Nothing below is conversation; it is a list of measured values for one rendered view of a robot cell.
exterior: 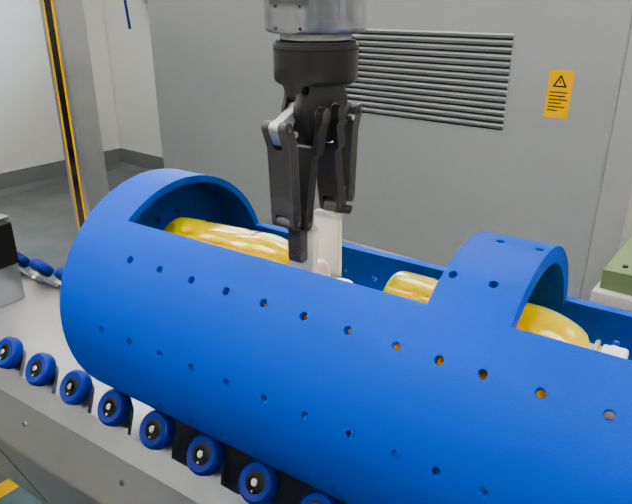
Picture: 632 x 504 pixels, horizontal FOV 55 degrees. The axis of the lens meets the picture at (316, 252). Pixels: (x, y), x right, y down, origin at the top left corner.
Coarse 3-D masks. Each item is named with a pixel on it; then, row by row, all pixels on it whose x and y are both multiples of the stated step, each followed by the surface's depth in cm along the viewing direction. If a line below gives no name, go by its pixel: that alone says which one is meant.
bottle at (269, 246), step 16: (176, 224) 69; (192, 224) 69; (208, 224) 68; (224, 224) 68; (208, 240) 66; (224, 240) 65; (240, 240) 64; (256, 240) 63; (272, 240) 63; (256, 256) 62; (272, 256) 62; (288, 256) 62
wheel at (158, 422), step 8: (152, 416) 70; (160, 416) 70; (168, 416) 70; (144, 424) 71; (152, 424) 70; (160, 424) 70; (168, 424) 69; (144, 432) 70; (152, 432) 70; (160, 432) 69; (168, 432) 69; (144, 440) 70; (152, 440) 69; (160, 440) 69; (168, 440) 69; (152, 448) 69; (160, 448) 69
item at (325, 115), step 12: (324, 108) 53; (324, 120) 53; (324, 132) 54; (324, 144) 55; (300, 156) 55; (312, 156) 54; (300, 168) 55; (312, 168) 55; (300, 180) 55; (312, 180) 55; (300, 192) 55; (312, 192) 56; (300, 204) 56; (312, 204) 56; (312, 216) 57
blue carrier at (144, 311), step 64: (128, 192) 68; (192, 192) 79; (128, 256) 62; (192, 256) 58; (384, 256) 73; (512, 256) 49; (64, 320) 66; (128, 320) 60; (192, 320) 56; (256, 320) 52; (320, 320) 50; (384, 320) 47; (448, 320) 45; (512, 320) 44; (576, 320) 63; (128, 384) 65; (192, 384) 57; (256, 384) 52; (320, 384) 49; (384, 384) 46; (448, 384) 44; (512, 384) 42; (576, 384) 40; (256, 448) 56; (320, 448) 50; (384, 448) 46; (448, 448) 43; (512, 448) 41; (576, 448) 39
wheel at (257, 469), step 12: (252, 468) 63; (264, 468) 62; (240, 480) 63; (252, 480) 62; (264, 480) 62; (276, 480) 62; (240, 492) 63; (252, 492) 62; (264, 492) 61; (276, 492) 62
